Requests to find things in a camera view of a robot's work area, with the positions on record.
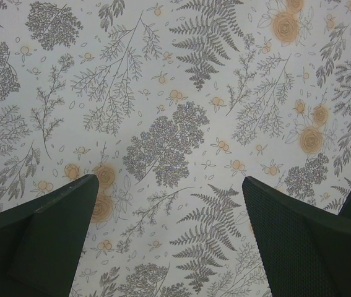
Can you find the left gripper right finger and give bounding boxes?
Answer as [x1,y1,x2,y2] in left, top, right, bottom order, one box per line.
[242,176,351,296]

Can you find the floral table mat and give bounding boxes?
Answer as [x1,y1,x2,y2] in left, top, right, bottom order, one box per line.
[0,1,351,296]

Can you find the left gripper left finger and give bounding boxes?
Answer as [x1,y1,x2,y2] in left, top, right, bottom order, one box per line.
[0,174,98,296]

